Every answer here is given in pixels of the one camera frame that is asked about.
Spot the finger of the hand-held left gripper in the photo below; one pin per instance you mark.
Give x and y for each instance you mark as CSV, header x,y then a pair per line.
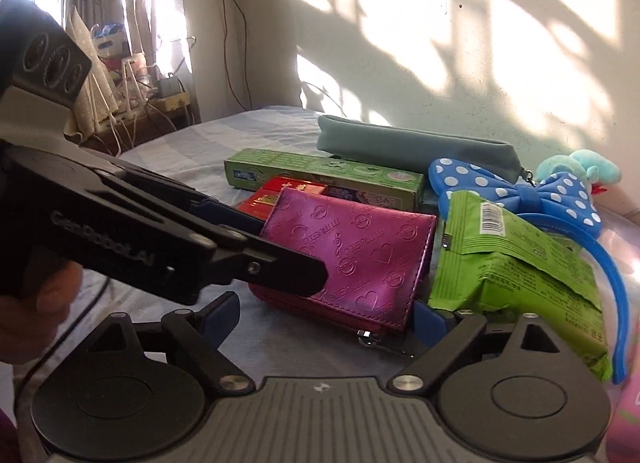
x,y
227,215
285,268

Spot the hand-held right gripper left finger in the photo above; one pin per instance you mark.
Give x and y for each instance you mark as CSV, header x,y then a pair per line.
x,y
222,315

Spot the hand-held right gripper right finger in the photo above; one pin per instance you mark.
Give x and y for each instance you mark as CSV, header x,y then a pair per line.
x,y
431,327

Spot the magenta embossed wallet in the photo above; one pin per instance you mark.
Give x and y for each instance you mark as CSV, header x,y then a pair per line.
x,y
360,253

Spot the long green box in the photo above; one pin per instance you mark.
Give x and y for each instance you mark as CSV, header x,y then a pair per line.
x,y
310,170

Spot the green snack packet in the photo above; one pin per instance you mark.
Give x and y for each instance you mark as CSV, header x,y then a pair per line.
x,y
505,268

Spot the blue polka dot bow headband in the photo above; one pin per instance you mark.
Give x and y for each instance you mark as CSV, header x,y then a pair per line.
x,y
465,178

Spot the person's left hand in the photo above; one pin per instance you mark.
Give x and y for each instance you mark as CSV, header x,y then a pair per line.
x,y
30,308

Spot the red box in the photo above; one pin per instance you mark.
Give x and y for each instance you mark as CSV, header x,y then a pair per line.
x,y
265,199

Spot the wooden side table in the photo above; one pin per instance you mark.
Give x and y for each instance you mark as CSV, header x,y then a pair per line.
x,y
150,125

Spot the beige power strip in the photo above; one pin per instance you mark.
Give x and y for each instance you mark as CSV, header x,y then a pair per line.
x,y
170,102

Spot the teal pencil case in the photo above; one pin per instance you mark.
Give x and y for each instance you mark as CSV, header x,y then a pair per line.
x,y
400,143

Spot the pink plastic item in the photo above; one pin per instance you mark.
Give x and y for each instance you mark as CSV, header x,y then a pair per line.
x,y
630,418

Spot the teal plush toy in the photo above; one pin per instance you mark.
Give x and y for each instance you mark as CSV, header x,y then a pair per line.
x,y
595,165

